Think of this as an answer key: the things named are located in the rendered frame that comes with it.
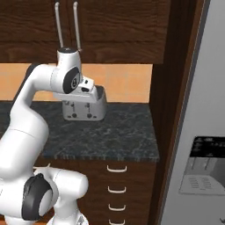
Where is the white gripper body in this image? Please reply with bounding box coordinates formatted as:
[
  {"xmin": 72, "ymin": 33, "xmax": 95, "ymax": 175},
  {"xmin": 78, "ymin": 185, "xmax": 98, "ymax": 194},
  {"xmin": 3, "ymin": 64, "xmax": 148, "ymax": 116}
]
[{"xmin": 53, "ymin": 86, "xmax": 99, "ymax": 104}]

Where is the white toaster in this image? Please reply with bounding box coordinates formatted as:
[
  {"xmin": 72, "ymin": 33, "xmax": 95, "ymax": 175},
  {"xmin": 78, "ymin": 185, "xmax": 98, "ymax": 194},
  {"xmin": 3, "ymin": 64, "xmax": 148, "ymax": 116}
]
[{"xmin": 62, "ymin": 85, "xmax": 108, "ymax": 122}]

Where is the dark wood tall side panel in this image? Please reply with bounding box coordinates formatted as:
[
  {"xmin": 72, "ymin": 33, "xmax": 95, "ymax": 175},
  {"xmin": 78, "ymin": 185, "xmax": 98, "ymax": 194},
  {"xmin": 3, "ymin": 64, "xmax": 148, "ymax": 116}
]
[{"xmin": 147, "ymin": 0, "xmax": 204, "ymax": 225}]

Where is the dark wood drawer front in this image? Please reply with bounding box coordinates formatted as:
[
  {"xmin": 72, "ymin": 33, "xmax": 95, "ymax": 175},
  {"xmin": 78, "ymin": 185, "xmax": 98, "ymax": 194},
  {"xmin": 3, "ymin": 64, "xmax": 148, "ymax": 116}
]
[
  {"xmin": 76, "ymin": 160, "xmax": 156, "ymax": 181},
  {"xmin": 76, "ymin": 199, "xmax": 155, "ymax": 217},
  {"xmin": 84, "ymin": 179, "xmax": 156, "ymax": 200},
  {"xmin": 78, "ymin": 215, "xmax": 153, "ymax": 225}
]

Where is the grey fridge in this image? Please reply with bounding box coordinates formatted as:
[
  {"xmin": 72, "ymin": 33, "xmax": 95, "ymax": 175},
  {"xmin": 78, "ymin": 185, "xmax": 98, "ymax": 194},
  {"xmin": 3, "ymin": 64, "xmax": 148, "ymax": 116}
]
[{"xmin": 158, "ymin": 0, "xmax": 225, "ymax": 225}]

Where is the white cupboard door handle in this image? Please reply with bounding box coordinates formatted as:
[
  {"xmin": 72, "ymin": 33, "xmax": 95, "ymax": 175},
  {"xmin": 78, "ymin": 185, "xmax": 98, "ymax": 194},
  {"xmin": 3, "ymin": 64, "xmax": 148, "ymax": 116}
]
[
  {"xmin": 72, "ymin": 1, "xmax": 83, "ymax": 54},
  {"xmin": 54, "ymin": 2, "xmax": 65, "ymax": 49}
]

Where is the dark wood wall cupboard door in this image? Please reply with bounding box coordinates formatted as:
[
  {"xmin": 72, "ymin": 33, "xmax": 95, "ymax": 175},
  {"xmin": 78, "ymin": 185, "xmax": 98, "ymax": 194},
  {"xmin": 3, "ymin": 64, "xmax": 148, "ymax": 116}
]
[
  {"xmin": 68, "ymin": 0, "xmax": 171, "ymax": 65},
  {"xmin": 0, "ymin": 0, "xmax": 70, "ymax": 64}
]

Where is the white drawer handle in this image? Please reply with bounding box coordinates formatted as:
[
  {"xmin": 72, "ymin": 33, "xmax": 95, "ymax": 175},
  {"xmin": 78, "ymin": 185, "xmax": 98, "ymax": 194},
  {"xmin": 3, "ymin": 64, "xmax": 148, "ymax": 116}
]
[
  {"xmin": 106, "ymin": 164, "xmax": 128, "ymax": 173},
  {"xmin": 107, "ymin": 203, "xmax": 127, "ymax": 212},
  {"xmin": 108, "ymin": 218, "xmax": 127, "ymax": 225},
  {"xmin": 106, "ymin": 185, "xmax": 127, "ymax": 194}
]

